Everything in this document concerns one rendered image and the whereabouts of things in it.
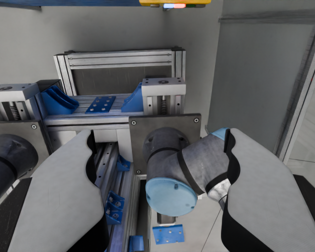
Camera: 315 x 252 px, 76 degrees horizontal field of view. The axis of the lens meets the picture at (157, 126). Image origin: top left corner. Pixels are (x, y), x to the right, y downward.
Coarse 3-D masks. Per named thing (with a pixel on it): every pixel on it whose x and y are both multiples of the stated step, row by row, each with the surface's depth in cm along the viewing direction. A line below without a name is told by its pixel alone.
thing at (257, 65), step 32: (224, 0) 130; (256, 0) 90; (288, 0) 68; (224, 32) 130; (256, 32) 90; (288, 32) 68; (224, 64) 130; (256, 64) 90; (288, 64) 69; (224, 96) 131; (256, 96) 90; (288, 96) 69; (256, 128) 90
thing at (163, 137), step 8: (160, 128) 62; (168, 128) 62; (152, 136) 61; (160, 136) 59; (168, 136) 59; (176, 136) 60; (184, 136) 63; (144, 144) 62; (152, 144) 60; (160, 144) 57; (168, 144) 57; (176, 144) 58; (184, 144) 60; (144, 152) 61; (152, 152) 57
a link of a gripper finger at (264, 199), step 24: (240, 144) 10; (240, 168) 9; (264, 168) 9; (288, 168) 9; (240, 192) 7; (264, 192) 7; (288, 192) 7; (240, 216) 6; (264, 216) 6; (288, 216) 6; (240, 240) 6; (264, 240) 6; (288, 240) 6; (312, 240) 6
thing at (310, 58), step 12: (264, 12) 82; (276, 12) 74; (288, 12) 68; (300, 12) 62; (312, 12) 57; (312, 36) 58; (312, 48) 58; (312, 60) 58; (300, 72) 62; (312, 72) 59; (300, 84) 62; (300, 96) 63; (288, 108) 68; (300, 108) 66; (288, 120) 68; (288, 132) 69; (276, 144) 75
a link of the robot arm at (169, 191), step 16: (160, 160) 51; (176, 160) 47; (160, 176) 46; (176, 176) 45; (160, 192) 44; (176, 192) 44; (192, 192) 44; (160, 208) 47; (176, 208) 47; (192, 208) 46
